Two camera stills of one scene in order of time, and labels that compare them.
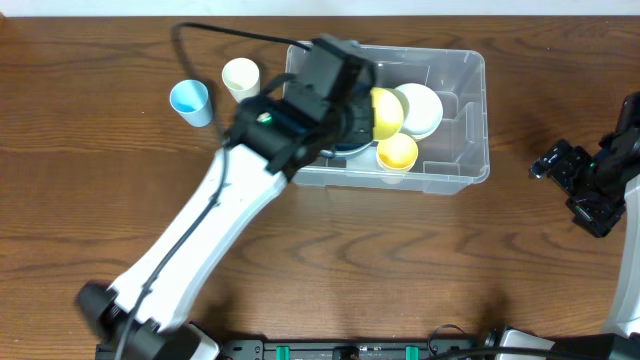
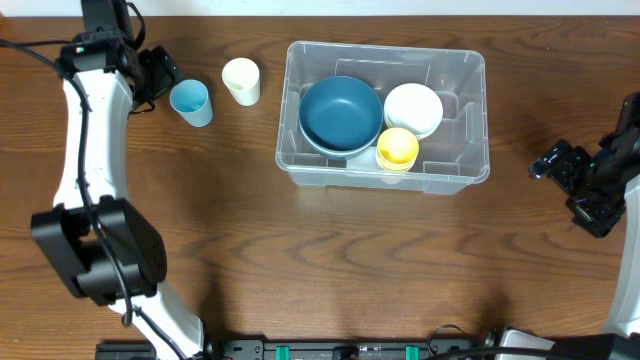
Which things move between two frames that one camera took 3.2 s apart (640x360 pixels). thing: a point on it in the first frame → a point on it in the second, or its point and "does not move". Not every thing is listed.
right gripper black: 558,163 does not move
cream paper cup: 242,78 does not move
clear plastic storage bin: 455,155 does not move
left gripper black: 361,118 → 161,73
